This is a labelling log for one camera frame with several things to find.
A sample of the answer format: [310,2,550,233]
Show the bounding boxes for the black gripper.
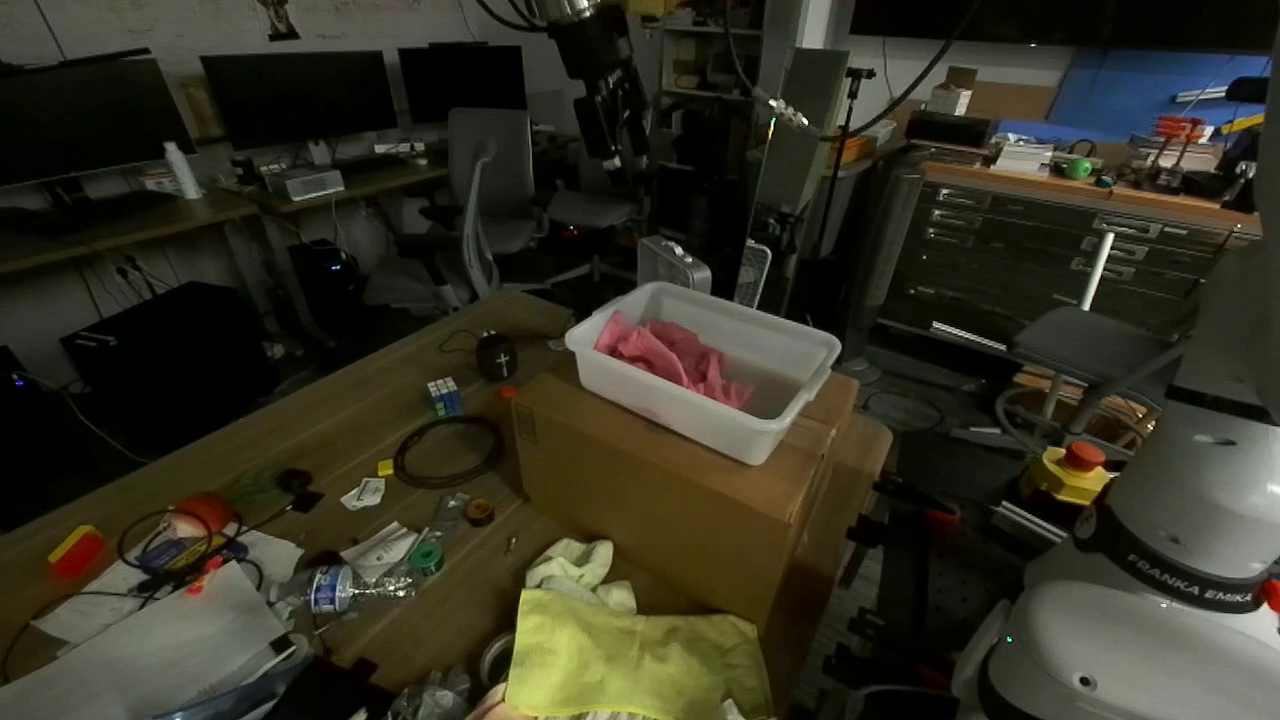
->
[550,13,658,166]

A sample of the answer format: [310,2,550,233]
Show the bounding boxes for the pink cloth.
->
[592,309,758,416]

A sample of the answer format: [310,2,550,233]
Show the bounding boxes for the yellow-green microfiber cloth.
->
[499,585,778,720]

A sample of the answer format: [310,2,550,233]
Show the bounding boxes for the white plastic storage box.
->
[559,274,849,472]

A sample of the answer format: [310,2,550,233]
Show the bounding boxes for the white box device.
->
[279,162,346,203]

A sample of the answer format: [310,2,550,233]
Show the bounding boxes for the silver metal case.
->
[632,233,721,296]

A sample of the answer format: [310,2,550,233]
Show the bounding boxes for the grey office chair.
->
[443,102,546,298]

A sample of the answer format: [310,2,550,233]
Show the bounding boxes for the black computer monitor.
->
[394,40,531,127]
[0,53,192,188]
[197,46,398,150]

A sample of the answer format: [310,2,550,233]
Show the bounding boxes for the black rounded device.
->
[471,326,521,384]

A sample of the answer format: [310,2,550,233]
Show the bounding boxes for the rubik's cube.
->
[423,375,466,421]

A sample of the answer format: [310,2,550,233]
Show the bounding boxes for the brown carton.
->
[928,65,1059,127]

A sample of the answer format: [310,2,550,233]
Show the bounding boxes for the black drawer workbench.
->
[870,154,1265,363]

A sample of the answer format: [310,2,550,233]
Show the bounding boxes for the small white packet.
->
[335,476,392,514]

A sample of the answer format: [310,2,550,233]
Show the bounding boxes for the white plastic bottle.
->
[158,135,206,203]

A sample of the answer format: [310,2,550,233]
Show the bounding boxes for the small green tape roll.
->
[402,530,449,577]

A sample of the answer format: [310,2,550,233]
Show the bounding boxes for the small black object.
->
[271,465,328,514]

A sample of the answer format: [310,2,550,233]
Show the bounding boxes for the blue board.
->
[1052,46,1275,143]

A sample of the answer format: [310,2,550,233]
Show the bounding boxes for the black bag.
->
[56,274,279,441]

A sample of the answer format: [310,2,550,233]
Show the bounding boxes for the long wooden desk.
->
[0,154,450,278]

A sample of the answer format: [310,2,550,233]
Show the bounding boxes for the clear plastic bottle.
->
[271,556,416,621]

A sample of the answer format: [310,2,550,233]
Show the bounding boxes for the yellow emergency stop button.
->
[1030,434,1115,510]

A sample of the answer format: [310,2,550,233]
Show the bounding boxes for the red round object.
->
[167,493,241,543]

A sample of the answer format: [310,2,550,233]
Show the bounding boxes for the red yellow block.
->
[45,519,113,585]

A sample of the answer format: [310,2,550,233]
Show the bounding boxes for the white paper sheets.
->
[0,530,310,720]

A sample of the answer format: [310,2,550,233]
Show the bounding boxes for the black cable ring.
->
[392,410,506,493]

